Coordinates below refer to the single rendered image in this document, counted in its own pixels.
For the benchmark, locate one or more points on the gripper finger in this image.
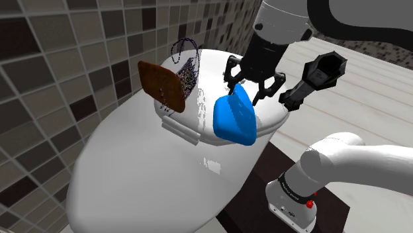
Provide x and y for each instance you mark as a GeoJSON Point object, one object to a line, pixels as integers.
{"type": "Point", "coordinates": [269, 87]}
{"type": "Point", "coordinates": [233, 72]}

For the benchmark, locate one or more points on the black hexagonal flashlight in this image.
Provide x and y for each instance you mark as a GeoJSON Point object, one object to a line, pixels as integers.
{"type": "Point", "coordinates": [314, 79]}

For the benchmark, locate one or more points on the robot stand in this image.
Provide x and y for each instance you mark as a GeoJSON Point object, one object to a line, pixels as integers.
{"type": "Point", "coordinates": [258, 193]}

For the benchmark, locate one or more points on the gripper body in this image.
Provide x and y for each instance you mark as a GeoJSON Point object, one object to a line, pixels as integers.
{"type": "Point", "coordinates": [262, 58]}

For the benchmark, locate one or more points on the white toilet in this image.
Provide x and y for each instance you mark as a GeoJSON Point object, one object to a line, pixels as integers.
{"type": "Point", "coordinates": [145, 174]}

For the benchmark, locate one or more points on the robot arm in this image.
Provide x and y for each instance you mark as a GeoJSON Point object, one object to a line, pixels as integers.
{"type": "Point", "coordinates": [348, 161]}

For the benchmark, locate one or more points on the blue rounded soap bar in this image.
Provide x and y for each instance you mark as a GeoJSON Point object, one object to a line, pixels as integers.
{"type": "Point", "coordinates": [235, 117]}

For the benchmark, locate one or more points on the brown flat oval pad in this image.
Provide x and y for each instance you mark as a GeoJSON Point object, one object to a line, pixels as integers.
{"type": "Point", "coordinates": [161, 85]}

